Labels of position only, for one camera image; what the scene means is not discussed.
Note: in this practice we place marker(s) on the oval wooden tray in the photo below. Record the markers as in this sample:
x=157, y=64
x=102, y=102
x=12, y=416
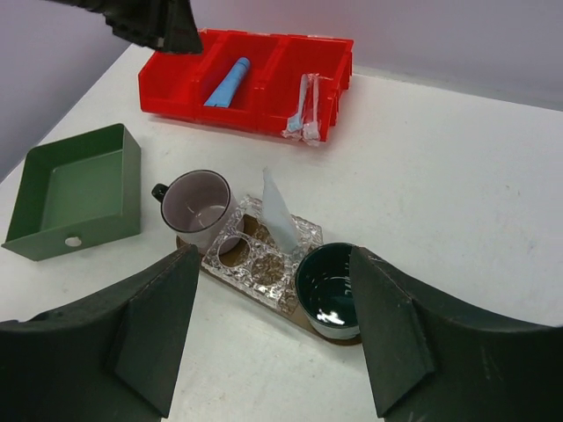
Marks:
x=334, y=340

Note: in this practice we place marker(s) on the blue toothpaste tube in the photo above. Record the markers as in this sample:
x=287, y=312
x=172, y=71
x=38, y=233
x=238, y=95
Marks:
x=225, y=92

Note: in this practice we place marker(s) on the white toothpaste tube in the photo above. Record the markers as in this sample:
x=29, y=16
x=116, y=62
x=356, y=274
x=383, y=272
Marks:
x=276, y=216

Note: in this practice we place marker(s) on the translucent purple cup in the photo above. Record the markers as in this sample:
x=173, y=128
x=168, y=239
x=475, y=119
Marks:
x=196, y=206

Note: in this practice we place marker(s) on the dark green enamel mug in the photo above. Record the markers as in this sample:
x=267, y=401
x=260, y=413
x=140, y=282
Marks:
x=324, y=291

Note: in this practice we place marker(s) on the clear plastic bag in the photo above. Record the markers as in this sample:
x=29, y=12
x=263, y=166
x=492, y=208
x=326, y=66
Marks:
x=264, y=264

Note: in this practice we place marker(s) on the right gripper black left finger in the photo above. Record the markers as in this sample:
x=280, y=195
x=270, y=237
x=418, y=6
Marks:
x=111, y=356

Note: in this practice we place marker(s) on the toothbrush in clear wrapper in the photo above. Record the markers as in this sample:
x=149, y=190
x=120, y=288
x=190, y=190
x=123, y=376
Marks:
x=295, y=122

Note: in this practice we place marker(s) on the red plastic divided bin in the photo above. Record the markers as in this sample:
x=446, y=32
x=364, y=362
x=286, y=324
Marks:
x=177, y=86

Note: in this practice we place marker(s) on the green metal tray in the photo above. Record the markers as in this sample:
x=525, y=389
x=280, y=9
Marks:
x=77, y=193

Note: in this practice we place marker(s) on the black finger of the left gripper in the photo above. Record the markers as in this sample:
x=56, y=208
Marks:
x=165, y=26

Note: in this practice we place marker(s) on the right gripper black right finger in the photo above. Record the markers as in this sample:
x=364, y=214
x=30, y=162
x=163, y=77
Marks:
x=433, y=357

